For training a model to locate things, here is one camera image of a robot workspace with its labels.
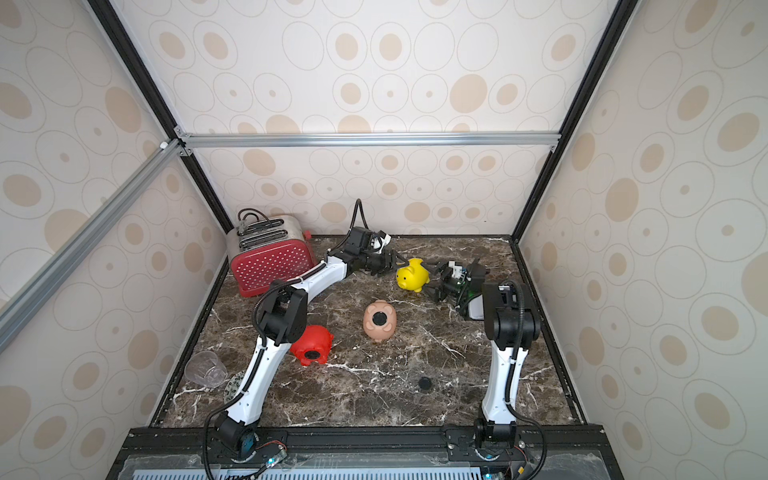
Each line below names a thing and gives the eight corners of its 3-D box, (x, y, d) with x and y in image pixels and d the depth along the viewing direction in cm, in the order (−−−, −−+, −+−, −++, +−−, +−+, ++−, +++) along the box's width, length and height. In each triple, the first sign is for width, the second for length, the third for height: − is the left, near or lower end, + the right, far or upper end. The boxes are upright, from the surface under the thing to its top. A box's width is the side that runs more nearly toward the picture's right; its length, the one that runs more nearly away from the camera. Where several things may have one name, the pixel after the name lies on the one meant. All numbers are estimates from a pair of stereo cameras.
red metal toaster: (242, 296, 104) (216, 259, 89) (260, 249, 119) (240, 209, 103) (307, 297, 104) (293, 259, 89) (317, 249, 119) (306, 209, 103)
